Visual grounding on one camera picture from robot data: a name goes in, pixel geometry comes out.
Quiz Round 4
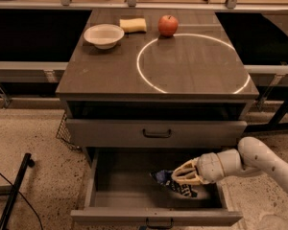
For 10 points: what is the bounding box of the closed upper drawer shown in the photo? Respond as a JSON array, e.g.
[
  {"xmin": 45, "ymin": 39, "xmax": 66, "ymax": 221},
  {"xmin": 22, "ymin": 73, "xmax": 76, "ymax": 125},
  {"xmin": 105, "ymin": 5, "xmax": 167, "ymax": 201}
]
[{"xmin": 66, "ymin": 119, "xmax": 247, "ymax": 149}]

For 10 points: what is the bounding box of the yellow sponge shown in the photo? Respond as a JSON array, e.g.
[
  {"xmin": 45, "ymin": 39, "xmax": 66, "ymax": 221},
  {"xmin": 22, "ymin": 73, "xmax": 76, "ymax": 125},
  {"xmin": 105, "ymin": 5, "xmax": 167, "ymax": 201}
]
[{"xmin": 120, "ymin": 18, "xmax": 147, "ymax": 34}]

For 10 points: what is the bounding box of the wire mesh basket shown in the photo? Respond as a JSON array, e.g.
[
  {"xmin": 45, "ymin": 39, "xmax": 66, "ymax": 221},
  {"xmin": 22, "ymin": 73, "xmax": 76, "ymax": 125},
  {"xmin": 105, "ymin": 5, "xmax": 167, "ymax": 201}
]
[{"xmin": 56, "ymin": 114, "xmax": 82, "ymax": 152}]

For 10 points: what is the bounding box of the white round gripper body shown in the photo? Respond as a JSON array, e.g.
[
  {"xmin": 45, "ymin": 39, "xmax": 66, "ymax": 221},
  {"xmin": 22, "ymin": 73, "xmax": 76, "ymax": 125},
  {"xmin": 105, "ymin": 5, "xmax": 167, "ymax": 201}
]
[{"xmin": 196, "ymin": 152, "xmax": 225, "ymax": 183}]

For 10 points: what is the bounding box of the white bowl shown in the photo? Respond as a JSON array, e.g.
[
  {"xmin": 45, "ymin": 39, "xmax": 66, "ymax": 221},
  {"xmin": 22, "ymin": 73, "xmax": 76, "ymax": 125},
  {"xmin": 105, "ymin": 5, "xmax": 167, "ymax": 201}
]
[{"xmin": 84, "ymin": 24, "xmax": 125, "ymax": 50}]

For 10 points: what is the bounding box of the grey drawer cabinet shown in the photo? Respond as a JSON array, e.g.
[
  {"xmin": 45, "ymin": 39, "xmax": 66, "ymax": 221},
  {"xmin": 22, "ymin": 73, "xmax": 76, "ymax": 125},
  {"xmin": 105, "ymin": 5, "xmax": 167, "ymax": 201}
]
[{"xmin": 55, "ymin": 9, "xmax": 260, "ymax": 165}]

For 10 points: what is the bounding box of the black metal stand leg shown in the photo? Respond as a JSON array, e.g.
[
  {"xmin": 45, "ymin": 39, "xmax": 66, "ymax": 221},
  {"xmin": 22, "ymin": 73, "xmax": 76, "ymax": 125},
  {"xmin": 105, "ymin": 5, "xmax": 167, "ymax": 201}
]
[{"xmin": 0, "ymin": 153, "xmax": 35, "ymax": 230}]

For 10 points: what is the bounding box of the open lower drawer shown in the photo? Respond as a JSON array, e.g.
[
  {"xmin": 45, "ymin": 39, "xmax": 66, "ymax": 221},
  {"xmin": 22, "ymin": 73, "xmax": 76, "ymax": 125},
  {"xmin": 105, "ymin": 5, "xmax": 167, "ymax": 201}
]
[{"xmin": 71, "ymin": 148, "xmax": 243, "ymax": 229}]

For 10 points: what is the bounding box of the black floor cable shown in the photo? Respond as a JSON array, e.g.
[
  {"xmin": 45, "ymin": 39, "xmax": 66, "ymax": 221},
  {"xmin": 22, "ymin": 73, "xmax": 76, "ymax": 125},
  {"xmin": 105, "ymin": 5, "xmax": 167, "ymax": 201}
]
[{"xmin": 0, "ymin": 164, "xmax": 44, "ymax": 230}]

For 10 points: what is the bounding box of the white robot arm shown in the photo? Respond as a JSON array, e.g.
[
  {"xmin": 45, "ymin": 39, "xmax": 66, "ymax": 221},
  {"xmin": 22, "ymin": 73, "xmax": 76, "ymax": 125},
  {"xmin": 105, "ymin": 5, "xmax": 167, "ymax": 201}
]
[{"xmin": 172, "ymin": 137, "xmax": 288, "ymax": 194}]

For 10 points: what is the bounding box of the cream ribbed gripper finger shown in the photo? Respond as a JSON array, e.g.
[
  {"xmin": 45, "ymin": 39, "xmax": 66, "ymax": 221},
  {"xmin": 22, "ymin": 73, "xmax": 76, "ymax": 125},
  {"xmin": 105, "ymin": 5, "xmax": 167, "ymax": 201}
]
[
  {"xmin": 172, "ymin": 158, "xmax": 198, "ymax": 178},
  {"xmin": 173, "ymin": 176, "xmax": 203, "ymax": 186}
]

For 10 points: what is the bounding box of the black table frame right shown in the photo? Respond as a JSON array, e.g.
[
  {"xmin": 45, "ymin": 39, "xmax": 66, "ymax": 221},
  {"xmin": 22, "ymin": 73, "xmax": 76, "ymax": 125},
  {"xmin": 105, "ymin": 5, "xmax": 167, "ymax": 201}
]
[{"xmin": 245, "ymin": 94, "xmax": 288, "ymax": 133}]

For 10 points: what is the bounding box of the red apple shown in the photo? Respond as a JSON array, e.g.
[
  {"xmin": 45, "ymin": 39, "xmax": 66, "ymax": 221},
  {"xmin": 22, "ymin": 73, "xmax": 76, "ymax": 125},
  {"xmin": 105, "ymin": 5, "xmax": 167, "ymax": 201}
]
[{"xmin": 157, "ymin": 15, "xmax": 179, "ymax": 37}]

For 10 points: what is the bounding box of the blue chip bag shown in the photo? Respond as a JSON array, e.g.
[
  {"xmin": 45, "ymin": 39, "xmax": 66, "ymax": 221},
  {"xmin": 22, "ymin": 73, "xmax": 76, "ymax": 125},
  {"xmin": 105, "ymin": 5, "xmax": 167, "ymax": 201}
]
[{"xmin": 150, "ymin": 170, "xmax": 198, "ymax": 198}]

